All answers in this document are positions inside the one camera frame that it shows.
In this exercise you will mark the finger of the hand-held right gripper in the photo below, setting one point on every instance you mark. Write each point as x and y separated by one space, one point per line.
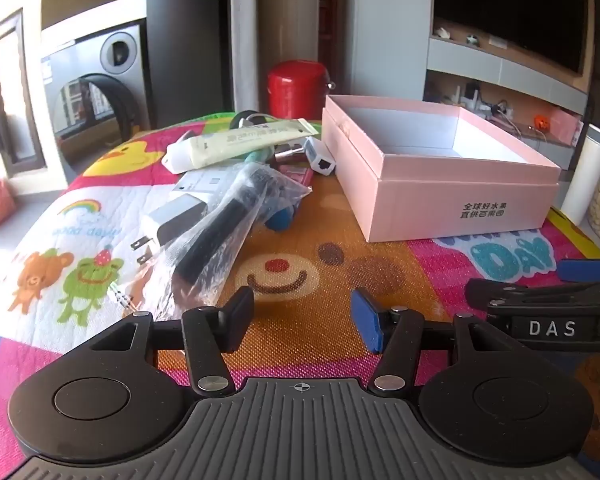
582 270
520 290

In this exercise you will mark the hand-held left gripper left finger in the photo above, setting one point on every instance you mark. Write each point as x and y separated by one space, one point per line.
237 312

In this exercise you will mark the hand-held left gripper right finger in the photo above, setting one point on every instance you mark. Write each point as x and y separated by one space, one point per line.
366 320

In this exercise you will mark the black item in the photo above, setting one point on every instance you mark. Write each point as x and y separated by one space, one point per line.
220 230

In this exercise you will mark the blue ball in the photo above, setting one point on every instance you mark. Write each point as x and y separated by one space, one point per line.
281 220

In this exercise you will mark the white plug charger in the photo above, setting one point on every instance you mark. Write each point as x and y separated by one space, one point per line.
167 222

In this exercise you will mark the pink cardboard box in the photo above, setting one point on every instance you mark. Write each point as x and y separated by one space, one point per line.
430 200

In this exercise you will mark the small white box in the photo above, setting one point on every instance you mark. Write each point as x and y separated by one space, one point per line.
200 185

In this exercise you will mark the red transparent small item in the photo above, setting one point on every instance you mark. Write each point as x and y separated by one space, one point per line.
295 172

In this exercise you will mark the teal small item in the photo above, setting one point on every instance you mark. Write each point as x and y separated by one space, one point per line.
260 156

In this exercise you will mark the white network adapter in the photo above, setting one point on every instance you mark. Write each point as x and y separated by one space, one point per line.
320 157

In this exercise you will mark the cream squeeze tube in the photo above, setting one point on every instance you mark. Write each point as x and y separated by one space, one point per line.
240 142

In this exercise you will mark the printed cartoon mat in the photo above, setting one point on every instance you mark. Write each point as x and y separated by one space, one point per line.
305 260

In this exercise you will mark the white cylindrical bottle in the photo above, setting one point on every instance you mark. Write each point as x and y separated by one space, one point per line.
582 170

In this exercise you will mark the pink shelf box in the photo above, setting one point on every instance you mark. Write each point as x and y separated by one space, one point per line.
566 127

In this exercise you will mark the orange pumpkin toy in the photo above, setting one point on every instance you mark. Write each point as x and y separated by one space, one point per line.
541 123

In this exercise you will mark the white router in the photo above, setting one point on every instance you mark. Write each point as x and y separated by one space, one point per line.
472 96

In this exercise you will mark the red metal canister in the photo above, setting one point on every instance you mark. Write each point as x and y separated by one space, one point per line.
295 90

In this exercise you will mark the black tall cabinet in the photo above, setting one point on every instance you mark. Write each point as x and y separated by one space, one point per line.
187 45

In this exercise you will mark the black television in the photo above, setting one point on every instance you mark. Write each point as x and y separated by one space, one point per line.
510 5

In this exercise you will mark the grey washing machine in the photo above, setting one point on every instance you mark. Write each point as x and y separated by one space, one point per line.
125 50

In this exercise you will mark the grey wall shelf unit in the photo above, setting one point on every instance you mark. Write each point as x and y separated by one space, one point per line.
480 62

